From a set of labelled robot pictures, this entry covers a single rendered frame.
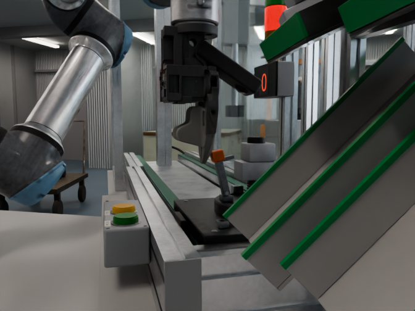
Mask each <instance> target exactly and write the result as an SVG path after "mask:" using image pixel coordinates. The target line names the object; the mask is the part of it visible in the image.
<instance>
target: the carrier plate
mask: <svg viewBox="0 0 415 311"><path fill-rule="evenodd" d="M214 199H215V197H212V198H200V199H178V200H174V210H175V211H176V212H180V213H181V215H182V216H183V217H184V219H185V220H186V221H187V228H188V229H189V231H190V232H191V234H192V235H193V236H194V237H195V239H196V240H197V242H198V243H199V245H204V244H219V243H232V242H240V241H249V240H248V239H247V238H246V237H245V236H244V235H243V234H242V233H241V232H239V231H238V230H237V229H236V228H235V227H234V226H233V225H232V224H231V223H230V222H229V221H228V220H227V219H226V218H225V217H223V216H220V215H218V214H216V213H215V211H214ZM220 219H226V220H227V221H228V222H229V228H224V229H218V228H217V227H216V220H220Z"/></svg>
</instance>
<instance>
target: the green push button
mask: <svg viewBox="0 0 415 311"><path fill-rule="evenodd" d="M136 222H138V215H137V214H136V213H132V212H124V213H119V214H115V215H114V216H113V223H115V224H118V225H129V224H133V223H136Z"/></svg>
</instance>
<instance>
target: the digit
mask: <svg viewBox="0 0 415 311"><path fill-rule="evenodd" d="M260 80H261V81H262V85H261V87H260V89H259V95H260V96H261V95H266V94H268V82H269V66H266V67H262V68H260Z"/></svg>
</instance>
